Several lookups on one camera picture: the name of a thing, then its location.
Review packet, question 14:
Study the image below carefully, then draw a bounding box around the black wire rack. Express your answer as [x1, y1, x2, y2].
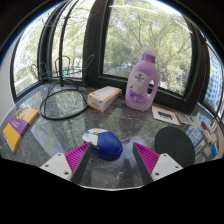
[29, 54, 96, 81]

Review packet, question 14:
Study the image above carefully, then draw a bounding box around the black window frame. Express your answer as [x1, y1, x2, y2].
[9, 0, 224, 116]

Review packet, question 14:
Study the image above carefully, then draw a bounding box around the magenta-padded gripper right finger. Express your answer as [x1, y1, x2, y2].
[132, 141, 184, 186]

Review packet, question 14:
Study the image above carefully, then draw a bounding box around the black cable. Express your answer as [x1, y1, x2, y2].
[39, 49, 90, 121]

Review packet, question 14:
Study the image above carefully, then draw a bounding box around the blue and white computer mouse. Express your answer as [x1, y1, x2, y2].
[82, 128, 124, 161]

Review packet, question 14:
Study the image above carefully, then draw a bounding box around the white and orange carton box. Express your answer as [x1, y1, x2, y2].
[86, 85, 123, 113]

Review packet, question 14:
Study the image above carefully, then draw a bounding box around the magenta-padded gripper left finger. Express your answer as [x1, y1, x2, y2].
[39, 142, 93, 185]

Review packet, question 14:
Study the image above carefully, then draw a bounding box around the purple detergent bottle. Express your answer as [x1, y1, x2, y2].
[124, 45, 161, 112]

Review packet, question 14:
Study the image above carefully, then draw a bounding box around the small white and blue box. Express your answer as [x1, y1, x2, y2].
[203, 129, 218, 146]

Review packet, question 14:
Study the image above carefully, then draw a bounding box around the pale printed leaflet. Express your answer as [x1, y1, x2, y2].
[175, 111, 196, 127]

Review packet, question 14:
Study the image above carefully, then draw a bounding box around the black round mouse pad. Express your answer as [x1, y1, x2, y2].
[154, 125, 196, 169]

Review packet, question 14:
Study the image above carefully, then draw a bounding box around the brown-bordered white card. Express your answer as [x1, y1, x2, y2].
[151, 104, 181, 127]

